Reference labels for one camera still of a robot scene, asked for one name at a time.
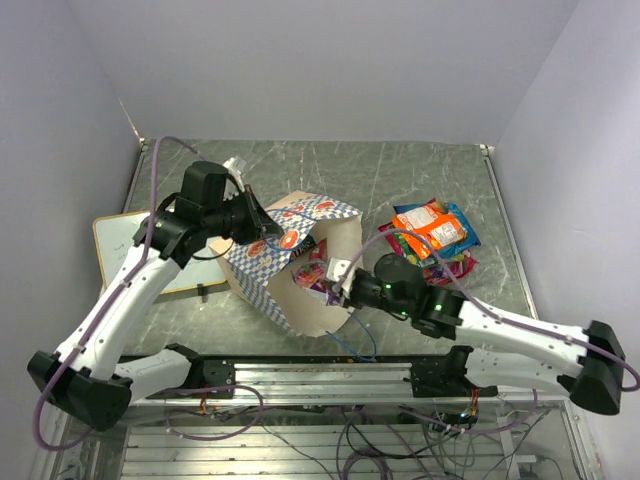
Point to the green yellow candy bag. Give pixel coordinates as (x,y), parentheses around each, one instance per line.
(420,255)

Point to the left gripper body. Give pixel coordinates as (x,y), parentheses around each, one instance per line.
(246,225)

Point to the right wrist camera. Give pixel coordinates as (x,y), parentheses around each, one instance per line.
(340,275)

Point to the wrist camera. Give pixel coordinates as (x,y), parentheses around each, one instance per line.
(234,183)
(340,275)

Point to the blue gummy snack bag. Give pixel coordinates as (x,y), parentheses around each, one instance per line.
(452,207)

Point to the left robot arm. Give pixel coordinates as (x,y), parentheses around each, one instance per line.
(84,376)

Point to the aluminium frame rail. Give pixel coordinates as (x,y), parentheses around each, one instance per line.
(302,379)

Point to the small whiteboard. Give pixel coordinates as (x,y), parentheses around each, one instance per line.
(113,236)

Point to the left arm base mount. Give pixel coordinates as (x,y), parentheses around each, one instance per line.
(211,372)

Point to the pink princess snack bag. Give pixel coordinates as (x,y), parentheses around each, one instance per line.
(460,265)

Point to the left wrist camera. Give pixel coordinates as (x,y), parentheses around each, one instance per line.
(234,183)

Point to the blue checkered paper bag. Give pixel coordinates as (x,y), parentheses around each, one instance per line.
(284,277)

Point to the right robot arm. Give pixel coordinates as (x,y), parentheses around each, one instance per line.
(495,347)

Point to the blue M&M's candy bag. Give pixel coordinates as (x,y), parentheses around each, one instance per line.
(303,247)

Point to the purple snack packet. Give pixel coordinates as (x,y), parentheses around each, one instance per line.
(311,277)

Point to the orange Fox's candy pack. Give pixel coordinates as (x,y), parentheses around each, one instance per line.
(435,223)

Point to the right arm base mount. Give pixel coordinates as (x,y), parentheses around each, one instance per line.
(444,376)

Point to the red snack packet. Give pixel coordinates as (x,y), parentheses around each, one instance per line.
(319,252)

